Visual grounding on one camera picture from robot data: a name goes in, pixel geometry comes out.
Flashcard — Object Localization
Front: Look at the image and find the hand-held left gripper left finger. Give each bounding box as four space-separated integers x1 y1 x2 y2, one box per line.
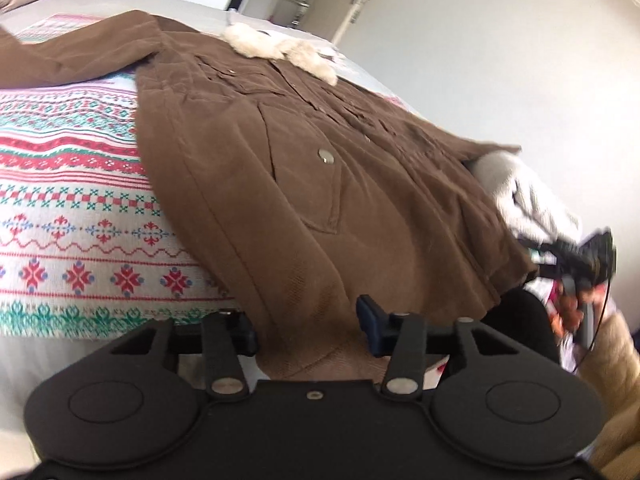
112 310 259 402

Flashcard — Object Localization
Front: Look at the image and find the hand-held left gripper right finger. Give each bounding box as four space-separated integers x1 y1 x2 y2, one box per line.
356 296 522 403

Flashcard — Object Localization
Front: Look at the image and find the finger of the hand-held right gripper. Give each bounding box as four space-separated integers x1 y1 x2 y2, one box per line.
520 239 557 267

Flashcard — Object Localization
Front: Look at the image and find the brown jacket with fleece collar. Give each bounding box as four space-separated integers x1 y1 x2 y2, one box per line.
0 10 538 383

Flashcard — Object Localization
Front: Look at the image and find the person's right hand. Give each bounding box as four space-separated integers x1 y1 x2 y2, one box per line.
556 280 597 333

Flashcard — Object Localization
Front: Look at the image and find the white fleece garment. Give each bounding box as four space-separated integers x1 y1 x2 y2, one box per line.
470 151 585 261

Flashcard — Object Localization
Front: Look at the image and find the black cloth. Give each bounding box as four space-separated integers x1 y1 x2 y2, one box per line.
480 287 561 366

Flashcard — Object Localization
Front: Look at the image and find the patterned knit blanket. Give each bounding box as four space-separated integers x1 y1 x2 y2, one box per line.
0 12 241 337

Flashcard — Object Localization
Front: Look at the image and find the white room door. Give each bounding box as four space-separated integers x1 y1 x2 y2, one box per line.
331 0 392 46

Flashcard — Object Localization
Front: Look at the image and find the bed with grey sheet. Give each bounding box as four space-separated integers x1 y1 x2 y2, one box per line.
0 0 451 461

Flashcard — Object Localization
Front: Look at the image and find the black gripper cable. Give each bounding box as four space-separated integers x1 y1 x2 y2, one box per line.
570 280 612 375

